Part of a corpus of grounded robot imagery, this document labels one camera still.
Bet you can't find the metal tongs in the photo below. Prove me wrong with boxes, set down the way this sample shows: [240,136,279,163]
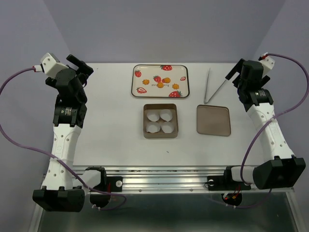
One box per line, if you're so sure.
[203,68,227,104]

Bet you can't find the brown tin lid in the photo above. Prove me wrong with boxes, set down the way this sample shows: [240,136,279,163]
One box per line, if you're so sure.
[197,104,231,137]

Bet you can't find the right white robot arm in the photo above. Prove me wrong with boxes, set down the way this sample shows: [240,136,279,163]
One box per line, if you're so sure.
[222,55,306,189]

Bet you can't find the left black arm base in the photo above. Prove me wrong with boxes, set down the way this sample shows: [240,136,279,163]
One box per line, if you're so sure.
[82,166,123,192]

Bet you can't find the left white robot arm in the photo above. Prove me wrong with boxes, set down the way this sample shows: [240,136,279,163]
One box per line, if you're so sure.
[32,53,108,212]

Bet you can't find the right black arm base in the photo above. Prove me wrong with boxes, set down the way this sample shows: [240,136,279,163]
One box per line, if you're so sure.
[204,166,251,191]

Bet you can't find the strawberry print tray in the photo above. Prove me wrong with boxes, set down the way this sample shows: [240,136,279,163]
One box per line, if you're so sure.
[131,64,190,98]

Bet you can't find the brown square tin box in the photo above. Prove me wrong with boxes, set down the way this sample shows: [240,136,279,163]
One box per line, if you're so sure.
[142,103,179,139]

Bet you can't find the white paper cup back-right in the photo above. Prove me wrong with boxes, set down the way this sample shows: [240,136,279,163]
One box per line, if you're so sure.
[159,109,173,122]

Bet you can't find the white paper cup back-left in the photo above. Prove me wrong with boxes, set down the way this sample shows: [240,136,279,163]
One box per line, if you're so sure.
[146,110,160,122]

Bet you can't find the white paper cup front-right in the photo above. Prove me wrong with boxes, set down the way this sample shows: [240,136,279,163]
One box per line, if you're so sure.
[161,121,174,133]

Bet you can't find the white paper cup front-left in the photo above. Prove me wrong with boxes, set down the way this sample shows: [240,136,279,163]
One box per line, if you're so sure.
[146,121,161,133]

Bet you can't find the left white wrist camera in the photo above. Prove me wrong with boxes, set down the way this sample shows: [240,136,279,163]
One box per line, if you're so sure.
[41,53,68,79]

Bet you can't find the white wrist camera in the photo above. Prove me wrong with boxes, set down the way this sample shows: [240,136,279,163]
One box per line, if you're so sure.
[258,52,275,73]
[41,53,68,79]

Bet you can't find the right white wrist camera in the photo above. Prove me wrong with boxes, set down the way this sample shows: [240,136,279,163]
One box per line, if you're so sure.
[258,52,275,73]

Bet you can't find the aluminium mounting rail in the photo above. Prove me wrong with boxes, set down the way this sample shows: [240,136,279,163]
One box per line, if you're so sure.
[40,165,295,194]

